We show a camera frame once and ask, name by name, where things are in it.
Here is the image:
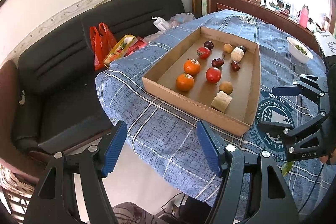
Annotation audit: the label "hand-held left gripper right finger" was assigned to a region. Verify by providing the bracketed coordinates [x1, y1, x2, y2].
[196, 120, 300, 224]

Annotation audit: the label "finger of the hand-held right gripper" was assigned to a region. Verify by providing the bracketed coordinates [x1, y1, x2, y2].
[281, 112, 332, 148]
[272, 74, 328, 109]

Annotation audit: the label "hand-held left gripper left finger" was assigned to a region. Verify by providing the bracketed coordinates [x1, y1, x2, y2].
[24, 120, 128, 224]

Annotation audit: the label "peeled sugar cane piece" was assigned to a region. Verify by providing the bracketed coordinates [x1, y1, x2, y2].
[230, 47, 245, 62]
[211, 91, 233, 113]

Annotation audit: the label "shallow cardboard box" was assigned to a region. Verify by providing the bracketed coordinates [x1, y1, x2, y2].
[142, 27, 261, 137]

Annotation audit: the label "orange tangerine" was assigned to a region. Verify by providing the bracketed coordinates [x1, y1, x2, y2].
[183, 59, 201, 76]
[176, 73, 195, 92]

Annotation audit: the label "red tomato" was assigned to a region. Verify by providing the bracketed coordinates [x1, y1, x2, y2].
[197, 47, 211, 60]
[205, 67, 222, 84]

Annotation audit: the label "person's right hand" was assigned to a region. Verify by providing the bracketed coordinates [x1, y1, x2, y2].
[320, 153, 336, 165]

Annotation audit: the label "green leaf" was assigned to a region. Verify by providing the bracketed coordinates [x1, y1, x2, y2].
[281, 162, 294, 177]

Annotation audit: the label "white bowl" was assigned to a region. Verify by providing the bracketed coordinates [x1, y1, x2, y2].
[286, 37, 314, 64]

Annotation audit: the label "blue checkered tablecloth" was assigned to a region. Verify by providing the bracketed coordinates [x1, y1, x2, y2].
[95, 9, 328, 207]

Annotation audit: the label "green vegetables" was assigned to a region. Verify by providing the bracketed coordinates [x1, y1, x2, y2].
[294, 44, 309, 55]

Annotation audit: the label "person's leg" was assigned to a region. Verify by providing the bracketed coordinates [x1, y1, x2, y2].
[112, 202, 160, 224]

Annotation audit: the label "pink bottle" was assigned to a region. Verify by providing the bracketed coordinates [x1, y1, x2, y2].
[299, 5, 309, 28]

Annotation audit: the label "yellow snack bag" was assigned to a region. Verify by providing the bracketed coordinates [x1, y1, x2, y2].
[103, 34, 137, 68]

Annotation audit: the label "black sofa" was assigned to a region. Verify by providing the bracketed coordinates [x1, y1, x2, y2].
[0, 0, 185, 156]

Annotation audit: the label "wooden sideboard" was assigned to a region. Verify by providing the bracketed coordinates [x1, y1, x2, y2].
[207, 0, 322, 54]

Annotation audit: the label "red snack packet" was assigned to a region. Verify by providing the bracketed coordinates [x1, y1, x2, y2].
[126, 36, 149, 55]

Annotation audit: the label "red plastic bag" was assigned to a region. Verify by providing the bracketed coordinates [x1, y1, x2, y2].
[89, 22, 118, 71]

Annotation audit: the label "patterned cushion chair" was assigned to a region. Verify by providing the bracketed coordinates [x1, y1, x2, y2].
[0, 164, 34, 214]

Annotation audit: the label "pink plastic bag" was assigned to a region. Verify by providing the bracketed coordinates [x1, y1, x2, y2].
[168, 12, 196, 28]

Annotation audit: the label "white plastic bag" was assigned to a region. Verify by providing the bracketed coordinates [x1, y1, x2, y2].
[152, 16, 170, 31]

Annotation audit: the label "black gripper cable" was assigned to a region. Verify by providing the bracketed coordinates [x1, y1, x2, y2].
[297, 161, 326, 214]

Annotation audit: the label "black floor cable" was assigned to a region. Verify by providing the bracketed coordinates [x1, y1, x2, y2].
[160, 193, 189, 216]

